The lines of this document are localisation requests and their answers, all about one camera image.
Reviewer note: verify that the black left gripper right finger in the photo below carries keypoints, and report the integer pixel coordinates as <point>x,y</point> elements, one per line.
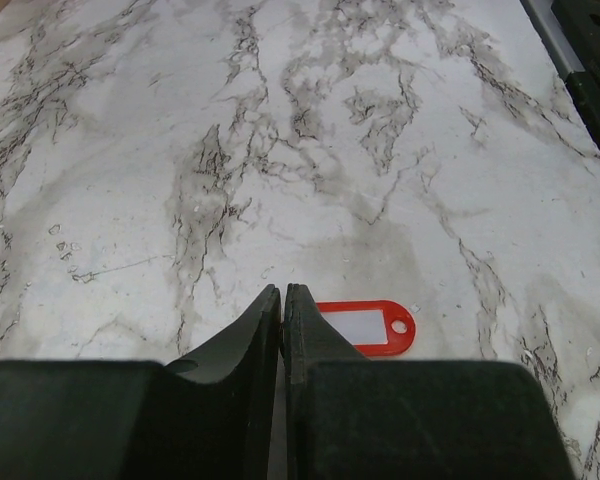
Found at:
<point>349,417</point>

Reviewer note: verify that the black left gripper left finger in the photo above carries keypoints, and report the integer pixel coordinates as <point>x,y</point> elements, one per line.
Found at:
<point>206,415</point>

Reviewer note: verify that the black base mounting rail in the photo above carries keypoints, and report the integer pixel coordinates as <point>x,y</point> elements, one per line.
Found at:
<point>570,32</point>

